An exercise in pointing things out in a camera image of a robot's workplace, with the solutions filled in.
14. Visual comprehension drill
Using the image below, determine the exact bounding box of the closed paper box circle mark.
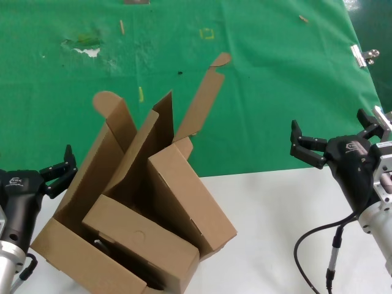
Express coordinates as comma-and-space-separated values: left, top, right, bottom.
81, 194, 200, 294

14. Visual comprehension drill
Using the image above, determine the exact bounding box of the thin black cable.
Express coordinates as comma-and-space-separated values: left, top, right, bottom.
294, 213, 361, 294

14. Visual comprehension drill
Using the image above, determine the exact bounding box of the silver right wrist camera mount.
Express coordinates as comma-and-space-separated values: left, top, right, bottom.
371, 105, 392, 205

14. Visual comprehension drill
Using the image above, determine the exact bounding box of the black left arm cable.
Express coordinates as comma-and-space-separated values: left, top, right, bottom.
10, 252, 39, 294

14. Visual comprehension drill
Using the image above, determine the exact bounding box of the black cable grey connector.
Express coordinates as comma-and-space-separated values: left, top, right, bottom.
325, 217, 356, 294

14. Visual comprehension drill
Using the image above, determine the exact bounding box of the brown paper mailer box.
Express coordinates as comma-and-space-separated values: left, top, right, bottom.
146, 51, 239, 262

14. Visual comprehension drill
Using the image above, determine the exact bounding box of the folded brown paper box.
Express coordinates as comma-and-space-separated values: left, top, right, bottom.
104, 90, 194, 197

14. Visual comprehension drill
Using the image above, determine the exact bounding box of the large open cardboard carton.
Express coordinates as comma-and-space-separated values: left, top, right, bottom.
30, 91, 163, 294

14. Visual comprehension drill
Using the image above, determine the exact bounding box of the green table cloth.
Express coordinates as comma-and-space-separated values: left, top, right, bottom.
0, 0, 387, 184

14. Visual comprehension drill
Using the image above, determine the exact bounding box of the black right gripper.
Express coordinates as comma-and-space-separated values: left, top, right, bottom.
290, 108, 383, 213

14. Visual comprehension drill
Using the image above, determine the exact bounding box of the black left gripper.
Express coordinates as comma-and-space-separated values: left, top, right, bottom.
0, 144, 77, 249

